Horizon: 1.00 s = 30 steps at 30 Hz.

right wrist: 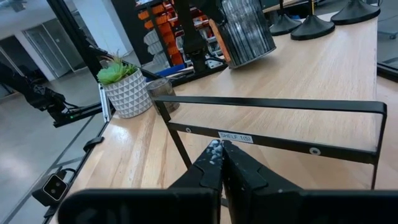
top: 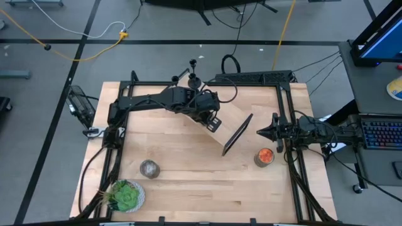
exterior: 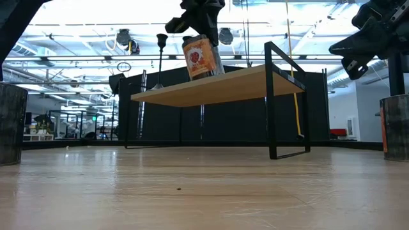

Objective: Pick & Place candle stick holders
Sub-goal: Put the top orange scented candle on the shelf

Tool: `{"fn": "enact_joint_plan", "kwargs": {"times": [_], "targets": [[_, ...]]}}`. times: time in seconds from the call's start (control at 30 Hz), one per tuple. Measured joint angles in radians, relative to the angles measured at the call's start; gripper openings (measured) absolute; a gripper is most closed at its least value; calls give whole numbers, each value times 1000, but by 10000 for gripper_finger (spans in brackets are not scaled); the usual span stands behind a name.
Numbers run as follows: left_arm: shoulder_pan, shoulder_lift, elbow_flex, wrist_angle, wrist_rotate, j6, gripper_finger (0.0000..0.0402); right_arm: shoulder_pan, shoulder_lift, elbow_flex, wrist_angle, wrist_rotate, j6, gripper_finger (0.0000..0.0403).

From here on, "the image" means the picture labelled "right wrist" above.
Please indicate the silver aluminium profile piece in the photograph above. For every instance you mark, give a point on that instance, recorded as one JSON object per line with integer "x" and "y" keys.
{"x": 105, "y": 102}

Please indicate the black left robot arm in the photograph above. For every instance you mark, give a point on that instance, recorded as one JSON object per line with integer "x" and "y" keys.
{"x": 192, "y": 31}

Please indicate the small table-edge camera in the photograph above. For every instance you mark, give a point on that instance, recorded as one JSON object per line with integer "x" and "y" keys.
{"x": 54, "y": 188}

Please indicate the blue box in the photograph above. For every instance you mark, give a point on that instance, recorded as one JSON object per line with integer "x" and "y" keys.
{"x": 168, "y": 72}

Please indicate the grey double door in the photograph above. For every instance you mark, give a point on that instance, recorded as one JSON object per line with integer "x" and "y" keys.
{"x": 46, "y": 53}

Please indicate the neighbour workstation robot arm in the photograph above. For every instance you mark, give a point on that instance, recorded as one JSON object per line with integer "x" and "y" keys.
{"x": 34, "y": 90}

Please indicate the grey glass candle jar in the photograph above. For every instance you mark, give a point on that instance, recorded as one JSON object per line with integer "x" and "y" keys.
{"x": 161, "y": 90}

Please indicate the green succulent in white pot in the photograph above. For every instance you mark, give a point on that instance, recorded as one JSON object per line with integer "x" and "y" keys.
{"x": 127, "y": 96}

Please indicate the black table edge bracket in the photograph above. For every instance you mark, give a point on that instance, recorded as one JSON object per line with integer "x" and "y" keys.
{"x": 93, "y": 143}

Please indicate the orange-label ribbed candle jar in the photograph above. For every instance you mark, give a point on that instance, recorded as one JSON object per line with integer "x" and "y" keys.
{"x": 248, "y": 31}

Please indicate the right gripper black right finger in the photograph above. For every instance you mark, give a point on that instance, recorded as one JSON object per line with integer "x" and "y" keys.
{"x": 245, "y": 186}

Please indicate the wooden shelf with black frame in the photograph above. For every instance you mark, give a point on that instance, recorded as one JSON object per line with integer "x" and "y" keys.
{"x": 311, "y": 77}

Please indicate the black rack with orange bins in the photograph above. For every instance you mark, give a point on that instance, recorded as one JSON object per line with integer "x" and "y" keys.
{"x": 161, "y": 21}

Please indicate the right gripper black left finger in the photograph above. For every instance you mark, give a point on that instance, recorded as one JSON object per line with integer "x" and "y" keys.
{"x": 202, "y": 174}

